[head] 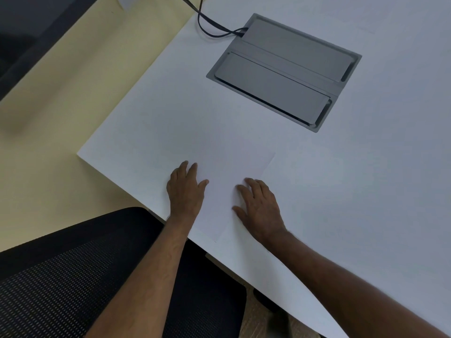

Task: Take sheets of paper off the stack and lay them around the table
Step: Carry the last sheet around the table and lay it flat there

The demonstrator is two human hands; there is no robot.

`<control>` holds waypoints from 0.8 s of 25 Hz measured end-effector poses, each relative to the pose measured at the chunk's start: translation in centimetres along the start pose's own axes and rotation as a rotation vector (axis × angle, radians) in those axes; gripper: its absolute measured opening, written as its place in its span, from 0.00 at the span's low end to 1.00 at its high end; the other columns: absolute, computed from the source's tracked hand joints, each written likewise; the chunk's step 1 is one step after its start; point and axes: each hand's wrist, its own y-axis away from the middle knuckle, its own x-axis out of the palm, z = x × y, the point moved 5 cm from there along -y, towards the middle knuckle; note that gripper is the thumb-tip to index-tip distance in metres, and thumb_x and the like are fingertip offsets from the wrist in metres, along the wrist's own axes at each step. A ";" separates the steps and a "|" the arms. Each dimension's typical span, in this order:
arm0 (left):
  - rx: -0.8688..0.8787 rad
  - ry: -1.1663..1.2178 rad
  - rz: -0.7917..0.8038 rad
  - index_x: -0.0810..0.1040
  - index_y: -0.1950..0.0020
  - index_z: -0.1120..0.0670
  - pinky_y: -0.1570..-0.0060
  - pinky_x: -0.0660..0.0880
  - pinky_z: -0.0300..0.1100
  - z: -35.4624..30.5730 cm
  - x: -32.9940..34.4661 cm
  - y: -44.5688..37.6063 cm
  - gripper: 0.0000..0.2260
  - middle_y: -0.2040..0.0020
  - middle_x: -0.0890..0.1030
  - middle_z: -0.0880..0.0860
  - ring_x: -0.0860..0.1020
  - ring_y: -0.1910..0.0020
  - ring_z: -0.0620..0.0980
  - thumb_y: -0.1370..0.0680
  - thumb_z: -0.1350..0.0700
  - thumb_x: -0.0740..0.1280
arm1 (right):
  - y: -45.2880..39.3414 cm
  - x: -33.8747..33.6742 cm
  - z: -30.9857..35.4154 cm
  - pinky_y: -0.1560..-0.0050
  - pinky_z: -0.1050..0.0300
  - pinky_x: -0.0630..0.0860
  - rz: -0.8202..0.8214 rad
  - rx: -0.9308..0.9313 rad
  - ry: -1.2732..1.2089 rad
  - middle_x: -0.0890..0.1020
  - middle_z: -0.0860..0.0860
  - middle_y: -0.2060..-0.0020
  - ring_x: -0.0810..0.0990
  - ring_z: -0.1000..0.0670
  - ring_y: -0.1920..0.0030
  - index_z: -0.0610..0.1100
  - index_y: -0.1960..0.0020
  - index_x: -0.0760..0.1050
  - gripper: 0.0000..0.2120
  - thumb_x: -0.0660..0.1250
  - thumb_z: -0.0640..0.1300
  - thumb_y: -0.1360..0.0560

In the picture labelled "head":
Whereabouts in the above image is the grey cable box lid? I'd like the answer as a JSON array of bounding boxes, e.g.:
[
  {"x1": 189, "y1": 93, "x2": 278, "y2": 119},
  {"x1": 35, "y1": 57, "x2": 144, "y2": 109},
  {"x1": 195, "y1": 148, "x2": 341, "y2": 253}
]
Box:
[
  {"x1": 213, "y1": 51, "x2": 332, "y2": 126},
  {"x1": 242, "y1": 18, "x2": 356, "y2": 83}
]

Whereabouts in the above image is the grey desk cable box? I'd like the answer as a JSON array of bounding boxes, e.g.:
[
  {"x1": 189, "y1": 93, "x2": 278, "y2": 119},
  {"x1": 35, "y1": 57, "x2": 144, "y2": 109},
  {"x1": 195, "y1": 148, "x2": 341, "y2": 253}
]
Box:
[{"x1": 206, "y1": 13, "x2": 362, "y2": 133}]

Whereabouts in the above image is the person's left hand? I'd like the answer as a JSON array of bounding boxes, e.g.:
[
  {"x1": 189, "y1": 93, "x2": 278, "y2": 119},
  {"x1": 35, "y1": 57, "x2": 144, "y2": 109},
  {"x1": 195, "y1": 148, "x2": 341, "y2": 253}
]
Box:
[{"x1": 166, "y1": 160, "x2": 210, "y2": 222}]

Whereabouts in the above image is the black mesh office chair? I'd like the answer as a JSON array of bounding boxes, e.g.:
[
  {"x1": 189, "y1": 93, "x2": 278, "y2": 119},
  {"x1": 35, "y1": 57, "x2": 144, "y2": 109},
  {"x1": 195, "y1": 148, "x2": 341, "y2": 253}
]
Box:
[{"x1": 0, "y1": 207, "x2": 247, "y2": 338}]

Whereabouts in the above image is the white paper sheet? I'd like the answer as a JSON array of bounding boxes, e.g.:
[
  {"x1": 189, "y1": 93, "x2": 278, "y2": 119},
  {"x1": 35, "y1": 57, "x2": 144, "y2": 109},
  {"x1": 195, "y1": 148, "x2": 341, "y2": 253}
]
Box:
[{"x1": 155, "y1": 134, "x2": 276, "y2": 242}]

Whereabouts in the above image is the black cable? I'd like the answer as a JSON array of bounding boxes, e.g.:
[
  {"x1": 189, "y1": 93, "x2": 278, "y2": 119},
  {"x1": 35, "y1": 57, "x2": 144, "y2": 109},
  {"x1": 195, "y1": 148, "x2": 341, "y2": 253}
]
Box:
[
  {"x1": 197, "y1": 0, "x2": 244, "y2": 39},
  {"x1": 178, "y1": 0, "x2": 249, "y2": 34}
]

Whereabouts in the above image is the person's right forearm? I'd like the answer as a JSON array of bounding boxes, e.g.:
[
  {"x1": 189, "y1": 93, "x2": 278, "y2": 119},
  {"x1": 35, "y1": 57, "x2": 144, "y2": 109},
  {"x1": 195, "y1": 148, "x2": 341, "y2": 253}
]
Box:
[{"x1": 262, "y1": 230, "x2": 451, "y2": 338}]

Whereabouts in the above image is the person's right hand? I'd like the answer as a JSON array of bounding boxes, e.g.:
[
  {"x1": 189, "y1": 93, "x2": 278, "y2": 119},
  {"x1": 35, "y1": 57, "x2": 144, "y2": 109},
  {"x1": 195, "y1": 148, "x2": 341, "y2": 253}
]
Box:
[{"x1": 231, "y1": 177, "x2": 289, "y2": 245}]

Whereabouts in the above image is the person's left forearm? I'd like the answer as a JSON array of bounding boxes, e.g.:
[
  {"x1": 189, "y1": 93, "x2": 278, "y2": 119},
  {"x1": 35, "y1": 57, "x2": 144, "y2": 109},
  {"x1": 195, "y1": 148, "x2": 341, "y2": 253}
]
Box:
[{"x1": 85, "y1": 216, "x2": 198, "y2": 338}]

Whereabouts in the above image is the dark grey cabinet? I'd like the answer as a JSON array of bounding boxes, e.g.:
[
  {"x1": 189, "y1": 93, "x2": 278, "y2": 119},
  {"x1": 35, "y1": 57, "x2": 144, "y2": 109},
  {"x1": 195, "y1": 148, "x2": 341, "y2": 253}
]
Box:
[{"x1": 0, "y1": 0, "x2": 103, "y2": 101}]

